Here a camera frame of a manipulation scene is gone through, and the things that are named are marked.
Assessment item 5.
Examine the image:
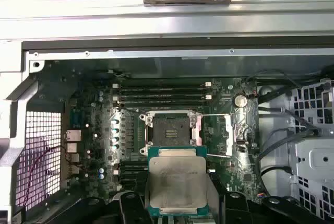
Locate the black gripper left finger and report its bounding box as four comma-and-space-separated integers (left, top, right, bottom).
60, 171, 153, 224

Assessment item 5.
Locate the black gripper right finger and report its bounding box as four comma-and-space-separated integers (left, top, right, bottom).
207, 171, 326, 224

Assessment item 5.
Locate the metal socket locking lever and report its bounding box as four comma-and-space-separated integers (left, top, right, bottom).
117, 105, 143, 116
206, 152, 233, 159

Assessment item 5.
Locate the silver green CPU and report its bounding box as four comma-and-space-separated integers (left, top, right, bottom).
146, 145, 209, 217

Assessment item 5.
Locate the metal socket cover frame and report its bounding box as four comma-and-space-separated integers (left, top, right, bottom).
192, 113, 240, 159

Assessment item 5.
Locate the CPU socket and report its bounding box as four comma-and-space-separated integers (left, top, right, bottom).
139, 111, 204, 158

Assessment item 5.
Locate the green motherboard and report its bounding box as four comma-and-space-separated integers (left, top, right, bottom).
62, 76, 261, 209

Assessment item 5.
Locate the silver drive cage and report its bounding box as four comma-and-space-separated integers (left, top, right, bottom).
285, 77, 334, 224

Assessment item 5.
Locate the blue rear port connector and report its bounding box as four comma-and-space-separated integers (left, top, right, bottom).
70, 109, 83, 129

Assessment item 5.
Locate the silver coin battery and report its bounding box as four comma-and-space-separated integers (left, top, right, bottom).
233, 92, 248, 109

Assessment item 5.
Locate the black silver PC case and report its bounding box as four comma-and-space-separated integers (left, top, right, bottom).
0, 40, 334, 224

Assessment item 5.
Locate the red purple fan wire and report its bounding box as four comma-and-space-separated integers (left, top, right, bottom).
23, 139, 66, 209

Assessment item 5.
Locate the thin black wire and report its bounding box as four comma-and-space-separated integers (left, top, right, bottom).
244, 69, 294, 97

